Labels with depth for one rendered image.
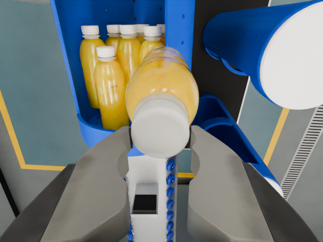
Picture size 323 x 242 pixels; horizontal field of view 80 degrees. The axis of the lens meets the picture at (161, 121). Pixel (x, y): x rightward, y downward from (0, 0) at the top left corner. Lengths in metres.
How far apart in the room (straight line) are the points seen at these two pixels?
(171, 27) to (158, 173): 0.64
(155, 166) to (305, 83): 0.59
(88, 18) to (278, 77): 0.52
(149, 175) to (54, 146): 1.46
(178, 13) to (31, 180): 2.45
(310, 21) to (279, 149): 1.71
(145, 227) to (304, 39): 1.02
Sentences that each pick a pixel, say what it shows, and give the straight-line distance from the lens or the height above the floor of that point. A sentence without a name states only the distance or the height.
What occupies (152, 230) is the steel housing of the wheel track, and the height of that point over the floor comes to 0.93.
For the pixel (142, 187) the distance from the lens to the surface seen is 0.90.
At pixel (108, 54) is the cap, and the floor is 1.13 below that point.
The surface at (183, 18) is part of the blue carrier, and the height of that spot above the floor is 1.18.
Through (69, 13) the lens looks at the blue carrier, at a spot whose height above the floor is 1.07.
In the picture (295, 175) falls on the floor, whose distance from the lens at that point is 2.54.
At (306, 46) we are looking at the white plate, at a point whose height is 1.04.
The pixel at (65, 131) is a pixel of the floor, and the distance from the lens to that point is 2.04.
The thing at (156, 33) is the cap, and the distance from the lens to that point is 0.45.
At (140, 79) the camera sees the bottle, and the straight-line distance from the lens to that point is 0.16.
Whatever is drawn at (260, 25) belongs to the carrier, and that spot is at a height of 0.93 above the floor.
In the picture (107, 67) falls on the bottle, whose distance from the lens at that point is 0.45.
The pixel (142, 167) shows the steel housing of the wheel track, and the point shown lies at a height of 0.93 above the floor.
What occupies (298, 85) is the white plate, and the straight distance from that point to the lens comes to 0.67.
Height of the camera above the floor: 1.57
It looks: 63 degrees down
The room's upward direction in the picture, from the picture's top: 179 degrees counter-clockwise
